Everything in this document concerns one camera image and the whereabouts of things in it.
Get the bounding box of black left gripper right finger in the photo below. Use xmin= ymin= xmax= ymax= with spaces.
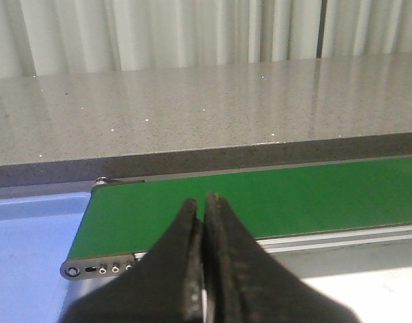
xmin=204 ymin=192 xmax=359 ymax=322

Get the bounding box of dark grey stone counter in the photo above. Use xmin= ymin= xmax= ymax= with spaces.
xmin=0 ymin=52 xmax=412 ymax=188

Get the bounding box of blue plastic bin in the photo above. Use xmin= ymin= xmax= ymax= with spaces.
xmin=0 ymin=192 xmax=90 ymax=322

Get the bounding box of aluminium conveyor side rail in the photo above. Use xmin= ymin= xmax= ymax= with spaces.
xmin=256 ymin=225 xmax=412 ymax=254

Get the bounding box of grey pleated curtain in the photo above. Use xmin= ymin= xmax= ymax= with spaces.
xmin=0 ymin=1 xmax=412 ymax=78

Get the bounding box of green conveyor belt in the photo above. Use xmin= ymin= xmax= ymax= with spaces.
xmin=68 ymin=157 xmax=412 ymax=260

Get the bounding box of steel left roller end plate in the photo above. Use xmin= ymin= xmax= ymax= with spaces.
xmin=60 ymin=254 xmax=135 ymax=281

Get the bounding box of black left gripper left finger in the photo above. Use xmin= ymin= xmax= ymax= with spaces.
xmin=60 ymin=199 xmax=203 ymax=322

